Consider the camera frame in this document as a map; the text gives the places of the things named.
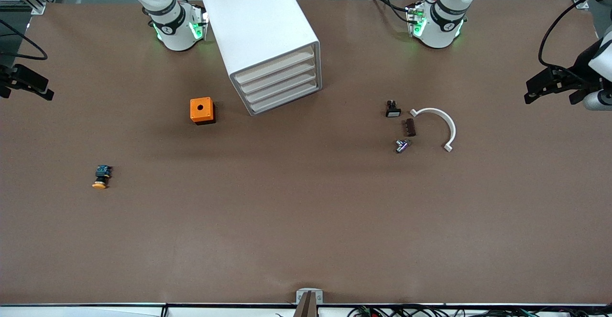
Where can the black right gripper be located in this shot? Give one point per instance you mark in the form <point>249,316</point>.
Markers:
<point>14,77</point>

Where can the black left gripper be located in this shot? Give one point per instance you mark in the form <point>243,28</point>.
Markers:
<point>580,67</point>

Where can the yellow mushroom push button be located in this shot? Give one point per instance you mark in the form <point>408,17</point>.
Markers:
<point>101,176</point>

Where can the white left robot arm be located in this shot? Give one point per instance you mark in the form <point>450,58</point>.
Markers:
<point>442,25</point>

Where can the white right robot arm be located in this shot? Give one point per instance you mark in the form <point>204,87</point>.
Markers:
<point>174,32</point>

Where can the orange button box black base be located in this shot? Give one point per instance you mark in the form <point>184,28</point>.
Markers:
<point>201,109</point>

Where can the white drawer cabinet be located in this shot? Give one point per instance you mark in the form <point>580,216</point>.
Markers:
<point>253,16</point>

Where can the brown terminal block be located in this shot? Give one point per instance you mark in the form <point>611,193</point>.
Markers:
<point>410,127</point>

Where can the white curved plastic bracket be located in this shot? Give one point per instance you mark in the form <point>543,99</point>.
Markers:
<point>452,125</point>

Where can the black switch with white face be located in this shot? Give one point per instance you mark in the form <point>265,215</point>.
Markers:
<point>393,112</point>

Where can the white table edge rail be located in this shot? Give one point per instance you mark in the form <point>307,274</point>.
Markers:
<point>95,311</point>

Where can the metal table edge bracket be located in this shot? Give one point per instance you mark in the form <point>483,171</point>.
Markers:
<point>301,297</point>

